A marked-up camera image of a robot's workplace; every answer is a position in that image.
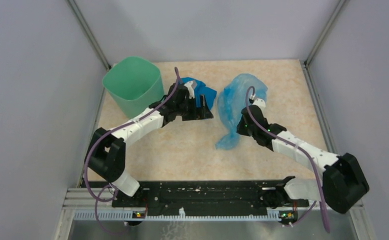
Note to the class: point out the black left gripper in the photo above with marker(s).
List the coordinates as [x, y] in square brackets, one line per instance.
[202, 112]

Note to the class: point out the light blue translucent plastic bag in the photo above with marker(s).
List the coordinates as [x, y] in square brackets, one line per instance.
[230, 103]

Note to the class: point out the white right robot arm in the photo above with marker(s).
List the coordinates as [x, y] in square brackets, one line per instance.
[339, 179]

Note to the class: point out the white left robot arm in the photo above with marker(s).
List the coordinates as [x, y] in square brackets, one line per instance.
[106, 155]

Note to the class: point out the green plastic trash bin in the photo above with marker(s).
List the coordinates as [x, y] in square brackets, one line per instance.
[134, 83]

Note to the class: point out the dark blue crumpled bag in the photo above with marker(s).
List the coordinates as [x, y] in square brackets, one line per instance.
[202, 89]

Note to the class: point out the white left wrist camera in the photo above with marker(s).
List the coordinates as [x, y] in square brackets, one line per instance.
[191, 85]

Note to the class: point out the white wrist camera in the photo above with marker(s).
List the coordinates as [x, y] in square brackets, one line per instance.
[191, 85]
[256, 101]

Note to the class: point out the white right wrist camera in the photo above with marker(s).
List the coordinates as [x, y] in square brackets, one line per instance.
[256, 101]

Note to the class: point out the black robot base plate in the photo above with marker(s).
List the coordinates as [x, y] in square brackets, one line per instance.
[214, 198]

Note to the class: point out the left aluminium frame post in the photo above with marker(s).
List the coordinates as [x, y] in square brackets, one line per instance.
[82, 22]

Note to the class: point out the aluminium frame post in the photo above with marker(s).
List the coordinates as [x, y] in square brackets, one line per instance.
[82, 22]
[341, 4]

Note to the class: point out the right aluminium frame post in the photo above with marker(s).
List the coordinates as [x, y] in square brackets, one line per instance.
[341, 4]

